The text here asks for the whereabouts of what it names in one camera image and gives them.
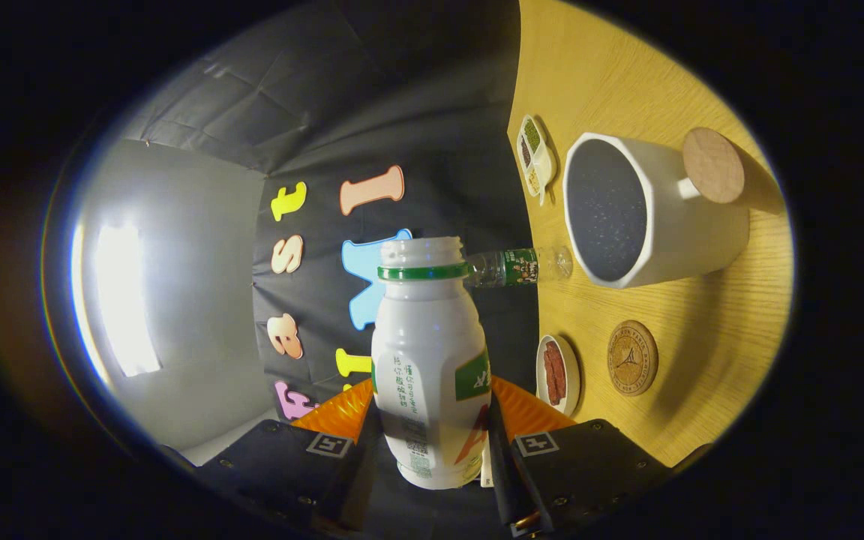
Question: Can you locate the black backdrop cloth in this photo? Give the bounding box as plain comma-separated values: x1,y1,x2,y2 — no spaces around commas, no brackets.
121,0,542,540

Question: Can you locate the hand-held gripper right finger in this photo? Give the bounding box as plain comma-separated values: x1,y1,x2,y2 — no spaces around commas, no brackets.
486,375,673,537

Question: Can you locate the white divided tray of beans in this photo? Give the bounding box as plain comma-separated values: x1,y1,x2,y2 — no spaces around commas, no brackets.
516,115,557,206

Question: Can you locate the wooden table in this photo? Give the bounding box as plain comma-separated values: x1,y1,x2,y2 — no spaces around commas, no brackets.
507,0,794,467

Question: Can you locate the clear water bottle green label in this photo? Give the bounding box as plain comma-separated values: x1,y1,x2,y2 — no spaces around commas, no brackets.
464,246,574,290

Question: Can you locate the red meat slice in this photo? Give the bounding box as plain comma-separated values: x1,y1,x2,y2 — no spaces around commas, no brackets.
543,346,559,407
550,341,568,398

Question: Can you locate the white cup cork knob handle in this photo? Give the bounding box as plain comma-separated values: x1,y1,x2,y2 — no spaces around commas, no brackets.
562,126,751,290

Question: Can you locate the round cork coaster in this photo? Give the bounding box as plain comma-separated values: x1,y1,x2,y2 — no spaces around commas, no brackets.
607,320,659,397

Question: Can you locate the white juice bottle green ring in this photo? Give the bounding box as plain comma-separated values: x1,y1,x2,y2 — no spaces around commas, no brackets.
370,237,493,491

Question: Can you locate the white round plate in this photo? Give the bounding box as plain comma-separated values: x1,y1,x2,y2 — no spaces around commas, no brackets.
535,334,581,418

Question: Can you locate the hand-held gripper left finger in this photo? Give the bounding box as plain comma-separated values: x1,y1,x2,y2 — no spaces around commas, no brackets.
199,379,380,537

